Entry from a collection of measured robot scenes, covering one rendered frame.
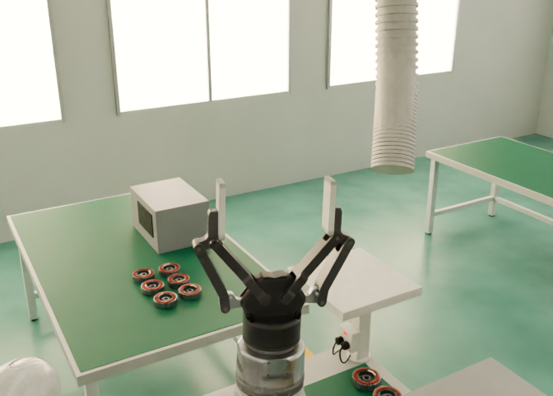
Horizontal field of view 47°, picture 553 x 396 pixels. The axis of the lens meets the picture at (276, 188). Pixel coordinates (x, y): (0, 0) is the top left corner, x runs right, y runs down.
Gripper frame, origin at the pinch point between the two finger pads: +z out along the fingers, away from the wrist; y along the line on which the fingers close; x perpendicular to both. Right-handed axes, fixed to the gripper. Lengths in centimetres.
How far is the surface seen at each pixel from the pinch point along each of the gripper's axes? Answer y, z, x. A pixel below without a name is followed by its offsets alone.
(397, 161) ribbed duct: -77, -28, 137
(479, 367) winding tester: -70, -66, 60
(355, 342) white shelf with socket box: -69, -104, 144
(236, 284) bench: -33, -109, 220
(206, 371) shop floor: -23, -181, 260
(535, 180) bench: -269, -85, 321
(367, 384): -69, -113, 128
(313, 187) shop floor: -167, -145, 539
